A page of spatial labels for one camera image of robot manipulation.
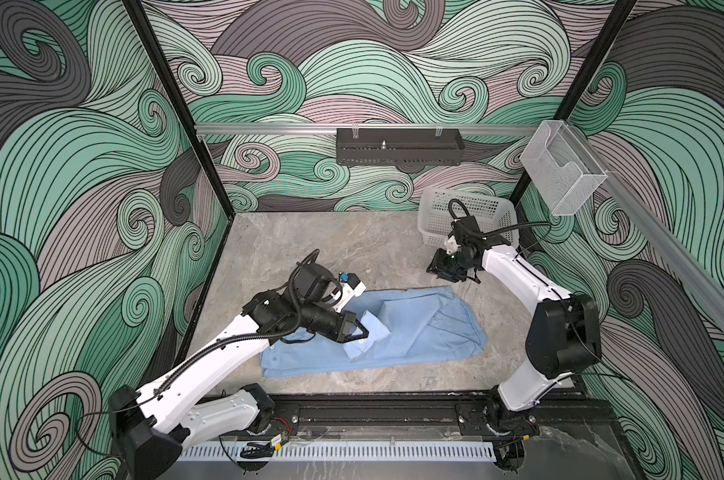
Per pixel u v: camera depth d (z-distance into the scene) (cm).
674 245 59
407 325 90
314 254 57
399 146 95
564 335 45
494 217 116
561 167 79
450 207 80
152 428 37
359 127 93
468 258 66
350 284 62
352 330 63
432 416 74
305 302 53
